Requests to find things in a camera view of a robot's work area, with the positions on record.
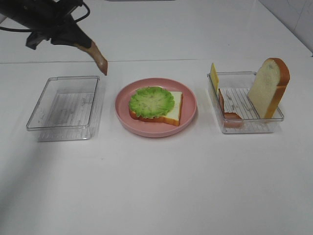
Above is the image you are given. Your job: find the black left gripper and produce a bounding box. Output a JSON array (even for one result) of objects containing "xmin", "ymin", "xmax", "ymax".
[{"xmin": 0, "ymin": 0, "xmax": 91, "ymax": 50}]

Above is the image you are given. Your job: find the bacon strip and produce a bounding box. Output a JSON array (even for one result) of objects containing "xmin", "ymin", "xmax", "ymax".
[
  {"xmin": 218, "ymin": 88, "xmax": 244, "ymax": 128},
  {"xmin": 76, "ymin": 41, "xmax": 108, "ymax": 75}
]

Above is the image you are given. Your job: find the green lettuce leaf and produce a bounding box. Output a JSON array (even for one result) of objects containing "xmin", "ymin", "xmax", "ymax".
[{"xmin": 129, "ymin": 87, "xmax": 175, "ymax": 119}]

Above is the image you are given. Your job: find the bread slice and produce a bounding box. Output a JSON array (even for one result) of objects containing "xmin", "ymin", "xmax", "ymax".
[
  {"xmin": 248, "ymin": 58, "xmax": 290, "ymax": 119},
  {"xmin": 129, "ymin": 91, "xmax": 183, "ymax": 126}
]

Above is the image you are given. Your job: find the yellow cheese slice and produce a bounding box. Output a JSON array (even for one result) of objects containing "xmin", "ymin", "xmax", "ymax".
[{"xmin": 210, "ymin": 63, "xmax": 219, "ymax": 95}]

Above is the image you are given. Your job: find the clear left plastic tray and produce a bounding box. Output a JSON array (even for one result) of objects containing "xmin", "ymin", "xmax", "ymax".
[{"xmin": 26, "ymin": 76, "xmax": 103, "ymax": 142}]

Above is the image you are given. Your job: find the clear plastic tray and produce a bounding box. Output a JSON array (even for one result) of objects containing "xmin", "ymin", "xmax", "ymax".
[
  {"xmin": 26, "ymin": 76, "xmax": 103, "ymax": 142},
  {"xmin": 207, "ymin": 71, "xmax": 284, "ymax": 134}
]

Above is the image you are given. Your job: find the pink round plate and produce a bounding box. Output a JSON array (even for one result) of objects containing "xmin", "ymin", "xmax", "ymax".
[{"xmin": 115, "ymin": 78, "xmax": 197, "ymax": 138}]

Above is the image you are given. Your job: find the clear right plastic tray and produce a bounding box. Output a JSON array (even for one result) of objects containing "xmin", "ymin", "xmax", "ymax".
[{"xmin": 207, "ymin": 71, "xmax": 284, "ymax": 134}]

